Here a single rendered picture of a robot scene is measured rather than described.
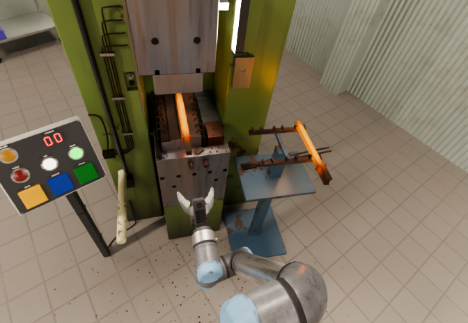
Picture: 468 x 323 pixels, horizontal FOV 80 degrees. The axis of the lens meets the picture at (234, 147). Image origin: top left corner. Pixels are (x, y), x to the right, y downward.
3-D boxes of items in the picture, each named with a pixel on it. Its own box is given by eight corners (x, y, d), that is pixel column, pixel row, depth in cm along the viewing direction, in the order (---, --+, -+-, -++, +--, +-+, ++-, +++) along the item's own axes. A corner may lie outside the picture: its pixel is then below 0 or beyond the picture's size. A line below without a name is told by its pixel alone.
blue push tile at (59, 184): (75, 188, 116) (66, 172, 114) (55, 197, 113) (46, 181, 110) (74, 186, 118) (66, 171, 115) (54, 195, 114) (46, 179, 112)
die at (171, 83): (202, 92, 121) (203, 72, 114) (154, 95, 117) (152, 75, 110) (189, 43, 148) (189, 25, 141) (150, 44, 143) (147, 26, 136)
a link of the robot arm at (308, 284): (340, 260, 59) (243, 241, 122) (291, 283, 55) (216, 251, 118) (361, 317, 57) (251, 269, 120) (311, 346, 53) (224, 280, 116)
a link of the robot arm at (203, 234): (192, 241, 102) (219, 237, 104) (190, 230, 105) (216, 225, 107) (192, 252, 108) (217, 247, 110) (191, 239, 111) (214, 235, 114)
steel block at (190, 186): (223, 198, 180) (230, 152, 147) (163, 207, 171) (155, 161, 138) (208, 136, 215) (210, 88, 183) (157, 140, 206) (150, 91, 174)
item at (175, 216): (219, 230, 214) (223, 198, 180) (168, 239, 206) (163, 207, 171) (206, 172, 250) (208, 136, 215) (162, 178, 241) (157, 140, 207)
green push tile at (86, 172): (99, 176, 121) (91, 161, 119) (81, 185, 118) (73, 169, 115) (98, 175, 123) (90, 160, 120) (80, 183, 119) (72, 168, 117)
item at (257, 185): (315, 193, 156) (316, 191, 154) (245, 202, 147) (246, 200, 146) (296, 152, 175) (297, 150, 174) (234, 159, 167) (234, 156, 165)
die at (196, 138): (200, 147, 147) (201, 135, 141) (161, 151, 143) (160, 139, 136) (190, 97, 174) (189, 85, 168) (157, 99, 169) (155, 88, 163)
